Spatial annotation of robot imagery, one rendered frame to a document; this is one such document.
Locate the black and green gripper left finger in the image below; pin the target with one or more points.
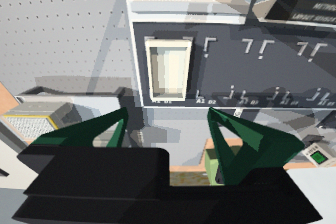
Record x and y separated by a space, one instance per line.
83 133

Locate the dark grey regrip nest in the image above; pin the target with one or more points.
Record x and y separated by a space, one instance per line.
248 114

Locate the grey perforated base plate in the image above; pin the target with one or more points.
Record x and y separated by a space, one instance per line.
84 47

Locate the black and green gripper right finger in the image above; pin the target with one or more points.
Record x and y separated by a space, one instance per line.
262 146

